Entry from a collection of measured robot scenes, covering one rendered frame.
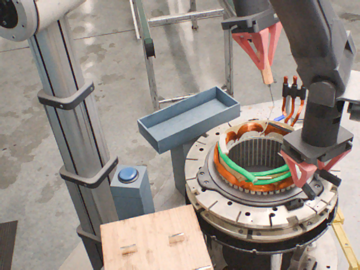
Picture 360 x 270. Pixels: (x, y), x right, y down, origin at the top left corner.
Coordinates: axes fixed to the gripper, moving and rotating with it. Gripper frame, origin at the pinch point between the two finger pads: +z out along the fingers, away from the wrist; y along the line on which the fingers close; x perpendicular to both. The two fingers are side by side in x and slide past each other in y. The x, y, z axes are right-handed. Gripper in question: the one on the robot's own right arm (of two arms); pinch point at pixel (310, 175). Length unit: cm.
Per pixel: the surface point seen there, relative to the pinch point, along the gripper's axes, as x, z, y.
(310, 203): -0.5, 7.3, 0.8
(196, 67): 208, 115, 108
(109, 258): 12.9, 12.5, -35.4
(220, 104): 43.6, 14.8, 11.7
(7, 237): 131, 121, -55
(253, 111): 60, 38, 38
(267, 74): 12.9, -14.7, -0.6
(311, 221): -1.8, 11.1, 0.7
